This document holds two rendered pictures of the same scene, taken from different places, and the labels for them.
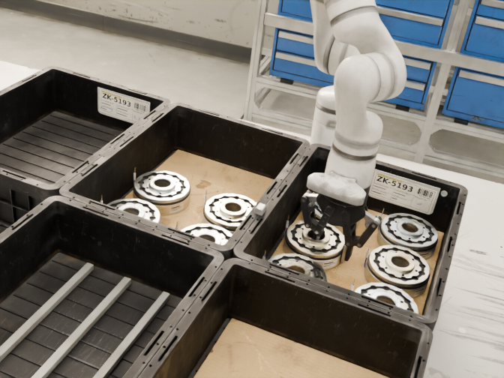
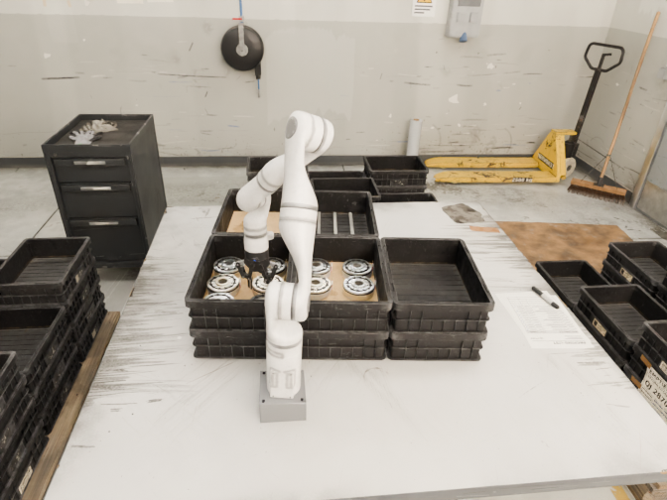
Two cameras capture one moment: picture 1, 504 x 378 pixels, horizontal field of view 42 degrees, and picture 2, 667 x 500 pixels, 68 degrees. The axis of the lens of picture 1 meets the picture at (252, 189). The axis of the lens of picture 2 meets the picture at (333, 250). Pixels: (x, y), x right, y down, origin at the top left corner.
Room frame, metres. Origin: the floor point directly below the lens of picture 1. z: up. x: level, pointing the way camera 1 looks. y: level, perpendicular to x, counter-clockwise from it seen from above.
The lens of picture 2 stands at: (2.22, -0.38, 1.77)
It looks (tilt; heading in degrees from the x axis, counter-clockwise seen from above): 31 degrees down; 160
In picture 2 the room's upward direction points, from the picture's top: 2 degrees clockwise
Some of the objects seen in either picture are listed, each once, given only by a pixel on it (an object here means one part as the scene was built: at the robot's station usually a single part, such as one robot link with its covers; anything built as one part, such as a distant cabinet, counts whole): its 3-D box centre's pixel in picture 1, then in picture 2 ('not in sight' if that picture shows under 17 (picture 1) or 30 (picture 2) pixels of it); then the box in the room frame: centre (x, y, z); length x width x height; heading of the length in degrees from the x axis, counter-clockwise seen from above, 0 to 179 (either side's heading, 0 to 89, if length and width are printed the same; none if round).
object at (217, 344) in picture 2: not in sight; (248, 307); (0.89, -0.18, 0.76); 0.40 x 0.30 x 0.12; 162
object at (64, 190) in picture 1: (196, 169); (338, 269); (0.98, 0.10, 0.92); 0.40 x 0.30 x 0.02; 162
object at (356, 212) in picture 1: (343, 198); (256, 258); (0.90, -0.15, 0.95); 0.08 x 0.08 x 0.09
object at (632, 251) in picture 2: not in sight; (645, 287); (0.74, 1.96, 0.31); 0.40 x 0.30 x 0.34; 167
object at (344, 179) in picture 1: (347, 165); (257, 235); (0.88, -0.14, 1.02); 0.11 x 0.09 x 0.06; 158
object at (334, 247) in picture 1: (315, 238); (267, 283); (0.91, -0.12, 0.86); 0.10 x 0.10 x 0.01
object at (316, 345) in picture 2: not in sight; (337, 308); (0.98, 0.10, 0.76); 0.40 x 0.30 x 0.12; 162
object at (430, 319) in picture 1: (361, 222); (245, 267); (0.89, -0.18, 0.92); 0.40 x 0.30 x 0.02; 162
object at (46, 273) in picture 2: not in sight; (54, 300); (0.06, -0.96, 0.37); 0.40 x 0.30 x 0.45; 167
